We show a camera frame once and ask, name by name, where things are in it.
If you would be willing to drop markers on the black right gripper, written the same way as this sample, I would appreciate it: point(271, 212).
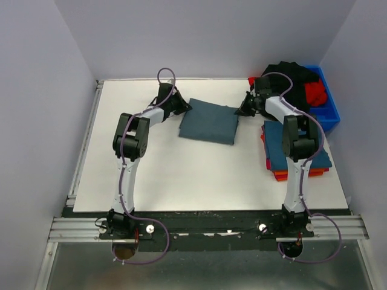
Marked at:
point(242, 110)

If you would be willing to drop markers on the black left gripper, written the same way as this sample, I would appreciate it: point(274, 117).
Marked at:
point(184, 106)

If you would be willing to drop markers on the grey-blue t shirt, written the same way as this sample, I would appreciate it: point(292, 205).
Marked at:
point(209, 122)

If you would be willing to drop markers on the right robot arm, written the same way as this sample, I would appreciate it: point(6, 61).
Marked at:
point(300, 143)

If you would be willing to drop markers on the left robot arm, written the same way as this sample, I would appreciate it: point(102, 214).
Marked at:
point(130, 144)

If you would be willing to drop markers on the folded teal t shirt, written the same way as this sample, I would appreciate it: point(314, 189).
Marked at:
point(273, 137)

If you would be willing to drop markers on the black t shirt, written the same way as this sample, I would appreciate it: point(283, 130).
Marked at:
point(289, 78)

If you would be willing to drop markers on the blue plastic bin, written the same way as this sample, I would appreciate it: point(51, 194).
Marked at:
point(327, 114)

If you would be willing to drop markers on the folded red t shirt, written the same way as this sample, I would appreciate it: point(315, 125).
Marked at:
point(283, 176)

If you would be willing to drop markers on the folded orange t shirt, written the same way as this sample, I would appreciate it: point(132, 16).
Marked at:
point(311, 170)

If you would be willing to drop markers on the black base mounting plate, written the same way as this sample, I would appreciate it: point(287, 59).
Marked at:
point(156, 231)

